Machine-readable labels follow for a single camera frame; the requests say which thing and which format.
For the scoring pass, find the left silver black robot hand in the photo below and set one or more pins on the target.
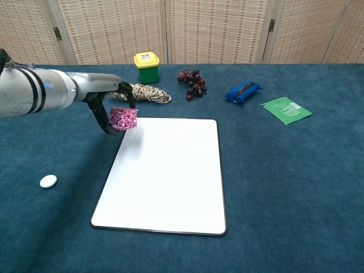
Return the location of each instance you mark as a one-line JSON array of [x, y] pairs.
[[94, 82]]

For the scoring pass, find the white round magnet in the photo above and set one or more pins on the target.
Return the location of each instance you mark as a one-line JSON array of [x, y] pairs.
[[48, 181]]

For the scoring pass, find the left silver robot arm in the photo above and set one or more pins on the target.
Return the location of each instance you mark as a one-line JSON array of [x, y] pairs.
[[28, 91]]

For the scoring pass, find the white rectangular board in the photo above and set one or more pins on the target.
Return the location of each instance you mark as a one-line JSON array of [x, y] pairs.
[[167, 176]]

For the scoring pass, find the yellow lidded green container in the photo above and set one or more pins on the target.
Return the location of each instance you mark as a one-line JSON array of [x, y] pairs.
[[147, 69]]

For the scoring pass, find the woven bamboo folding screen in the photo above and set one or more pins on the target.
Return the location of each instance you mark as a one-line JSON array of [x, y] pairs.
[[113, 28]]

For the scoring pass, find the black screen hinge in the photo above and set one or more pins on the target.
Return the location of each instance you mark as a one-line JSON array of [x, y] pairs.
[[272, 25], [57, 33]]

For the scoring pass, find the dark red grape bunch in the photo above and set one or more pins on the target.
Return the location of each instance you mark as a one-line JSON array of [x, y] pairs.
[[194, 85]]

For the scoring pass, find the blue zipper pouch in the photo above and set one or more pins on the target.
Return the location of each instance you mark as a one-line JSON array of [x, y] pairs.
[[241, 92]]

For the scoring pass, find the green foil packet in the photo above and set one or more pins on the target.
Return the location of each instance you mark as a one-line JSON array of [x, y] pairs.
[[285, 110]]

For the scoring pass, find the dark blue table cloth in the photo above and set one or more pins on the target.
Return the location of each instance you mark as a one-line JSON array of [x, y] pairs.
[[284, 185]]

